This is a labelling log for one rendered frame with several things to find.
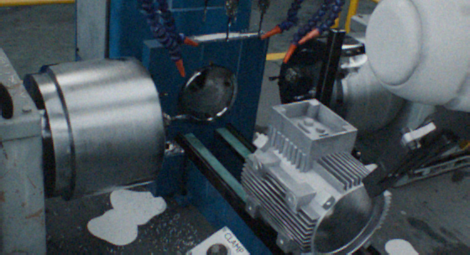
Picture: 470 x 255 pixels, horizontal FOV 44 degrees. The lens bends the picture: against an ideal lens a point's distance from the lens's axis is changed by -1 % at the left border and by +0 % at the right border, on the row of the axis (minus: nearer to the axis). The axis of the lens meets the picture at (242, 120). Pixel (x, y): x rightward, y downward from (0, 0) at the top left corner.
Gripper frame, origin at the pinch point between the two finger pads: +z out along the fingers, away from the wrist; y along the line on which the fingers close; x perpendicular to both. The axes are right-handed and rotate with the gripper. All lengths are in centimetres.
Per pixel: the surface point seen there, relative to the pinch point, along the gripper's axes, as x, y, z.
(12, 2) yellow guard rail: -193, -3, 183
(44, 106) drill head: -34, 35, 26
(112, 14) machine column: -61, 13, 37
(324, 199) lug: -2.8, 1.0, 12.8
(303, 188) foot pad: -6.3, 1.6, 15.9
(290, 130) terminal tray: -16.6, -0.7, 15.3
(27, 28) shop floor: -253, -32, 282
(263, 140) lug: -18.6, 1.1, 21.6
